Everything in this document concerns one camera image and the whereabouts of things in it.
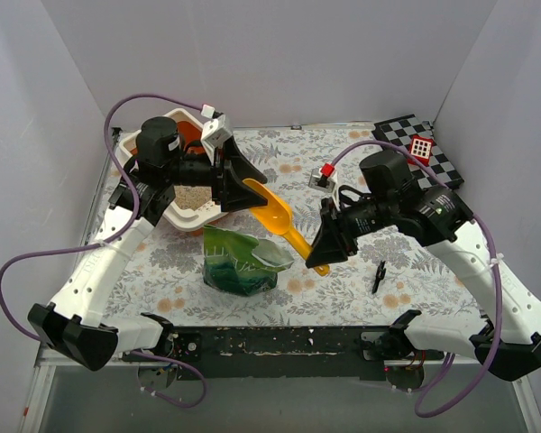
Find yellow plastic litter scoop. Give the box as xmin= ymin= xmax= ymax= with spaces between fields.
xmin=243 ymin=179 xmax=312 ymax=260

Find green cat litter bag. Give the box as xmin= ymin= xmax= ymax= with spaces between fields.
xmin=202 ymin=226 xmax=294 ymax=297

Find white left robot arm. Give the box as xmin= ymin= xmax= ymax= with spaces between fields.
xmin=28 ymin=114 xmax=267 ymax=371

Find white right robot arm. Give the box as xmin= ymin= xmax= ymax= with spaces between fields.
xmin=306 ymin=150 xmax=541 ymax=382

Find white and orange litter box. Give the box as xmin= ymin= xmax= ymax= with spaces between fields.
xmin=115 ymin=108 xmax=226 ymax=232

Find small black clip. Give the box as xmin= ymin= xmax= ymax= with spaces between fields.
xmin=371 ymin=261 xmax=387 ymax=294

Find floral patterned table mat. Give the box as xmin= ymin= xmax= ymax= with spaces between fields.
xmin=105 ymin=127 xmax=479 ymax=326

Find red grid block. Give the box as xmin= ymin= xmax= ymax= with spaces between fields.
xmin=408 ymin=134 xmax=435 ymax=167

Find black and grey checkerboard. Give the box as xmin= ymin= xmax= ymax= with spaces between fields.
xmin=372 ymin=114 xmax=464 ymax=189

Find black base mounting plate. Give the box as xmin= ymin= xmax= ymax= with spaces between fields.
xmin=121 ymin=325 xmax=445 ymax=380

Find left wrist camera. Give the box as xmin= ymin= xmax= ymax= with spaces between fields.
xmin=201 ymin=115 xmax=233 ymax=153

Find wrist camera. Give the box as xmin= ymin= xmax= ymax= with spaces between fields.
xmin=201 ymin=115 xmax=233 ymax=153
xmin=308 ymin=163 xmax=336 ymax=193

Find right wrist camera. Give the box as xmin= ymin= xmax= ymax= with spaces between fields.
xmin=308 ymin=163 xmax=336 ymax=193

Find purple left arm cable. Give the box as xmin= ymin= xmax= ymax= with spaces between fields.
xmin=0 ymin=93 xmax=215 ymax=408

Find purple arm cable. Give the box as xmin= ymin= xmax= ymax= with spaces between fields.
xmin=0 ymin=93 xmax=215 ymax=408
xmin=324 ymin=139 xmax=506 ymax=419

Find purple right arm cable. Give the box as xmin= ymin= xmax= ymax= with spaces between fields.
xmin=324 ymin=139 xmax=506 ymax=419

